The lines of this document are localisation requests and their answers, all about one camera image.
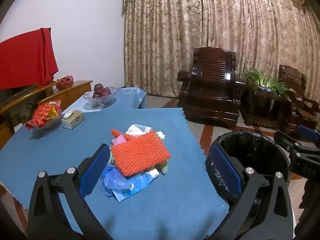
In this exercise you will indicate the red plastic bag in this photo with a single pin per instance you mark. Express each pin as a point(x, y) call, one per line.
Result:
point(65, 82)

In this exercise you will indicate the glass snack bowl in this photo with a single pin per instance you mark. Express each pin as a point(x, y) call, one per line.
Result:
point(51, 123)

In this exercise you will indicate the red cloth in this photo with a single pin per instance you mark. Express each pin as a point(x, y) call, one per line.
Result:
point(22, 60)

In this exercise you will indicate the large blue tablecloth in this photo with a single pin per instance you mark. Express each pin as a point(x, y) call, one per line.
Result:
point(62, 142)

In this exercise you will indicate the blue printed wrapper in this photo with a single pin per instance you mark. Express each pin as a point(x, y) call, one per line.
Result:
point(140, 182)

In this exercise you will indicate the green potted plant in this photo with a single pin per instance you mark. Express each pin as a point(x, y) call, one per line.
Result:
point(262, 81)

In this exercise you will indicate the white tissue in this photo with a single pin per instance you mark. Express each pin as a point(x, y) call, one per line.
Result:
point(161, 134)

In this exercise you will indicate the small blue tablecloth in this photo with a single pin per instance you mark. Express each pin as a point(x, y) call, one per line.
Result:
point(127, 100)

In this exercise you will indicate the dark wooden side table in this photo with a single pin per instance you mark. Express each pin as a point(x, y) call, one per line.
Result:
point(260, 110)

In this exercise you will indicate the green rubber glove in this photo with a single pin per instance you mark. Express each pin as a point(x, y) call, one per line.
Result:
point(165, 168)

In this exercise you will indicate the glass fruit bowl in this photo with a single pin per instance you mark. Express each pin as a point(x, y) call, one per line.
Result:
point(100, 102)

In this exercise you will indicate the cream tissue box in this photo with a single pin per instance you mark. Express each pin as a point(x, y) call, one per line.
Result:
point(75, 121)

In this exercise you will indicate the beige patterned curtain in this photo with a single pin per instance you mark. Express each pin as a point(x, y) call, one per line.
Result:
point(200, 17)

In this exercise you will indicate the pink paper slip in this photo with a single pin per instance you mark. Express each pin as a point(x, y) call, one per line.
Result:
point(120, 140)

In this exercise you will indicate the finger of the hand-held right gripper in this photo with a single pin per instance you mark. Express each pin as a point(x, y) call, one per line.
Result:
point(285, 138)
point(308, 133)

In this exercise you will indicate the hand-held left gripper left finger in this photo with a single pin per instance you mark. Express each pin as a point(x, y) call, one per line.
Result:
point(93, 170)

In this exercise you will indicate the blue plastic bag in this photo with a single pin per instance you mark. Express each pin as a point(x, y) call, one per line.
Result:
point(115, 180)

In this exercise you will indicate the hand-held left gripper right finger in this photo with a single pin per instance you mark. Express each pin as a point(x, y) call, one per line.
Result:
point(226, 170)

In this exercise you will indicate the dark wooden armchair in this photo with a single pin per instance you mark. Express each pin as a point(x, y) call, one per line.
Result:
point(295, 85)
point(212, 87)

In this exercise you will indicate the orange foam net sleeve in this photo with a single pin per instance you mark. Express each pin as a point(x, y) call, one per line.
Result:
point(140, 152)

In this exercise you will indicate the white plastic bag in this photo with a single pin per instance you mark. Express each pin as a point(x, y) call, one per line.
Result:
point(135, 130)

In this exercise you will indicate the dark red apple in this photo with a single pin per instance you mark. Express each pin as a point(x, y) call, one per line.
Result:
point(107, 90)
point(96, 95)
point(98, 87)

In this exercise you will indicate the black-lined waste bin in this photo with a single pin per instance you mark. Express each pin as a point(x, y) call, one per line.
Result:
point(262, 145)

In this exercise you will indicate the yellow snack packet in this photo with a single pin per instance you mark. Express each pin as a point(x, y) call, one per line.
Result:
point(53, 112)

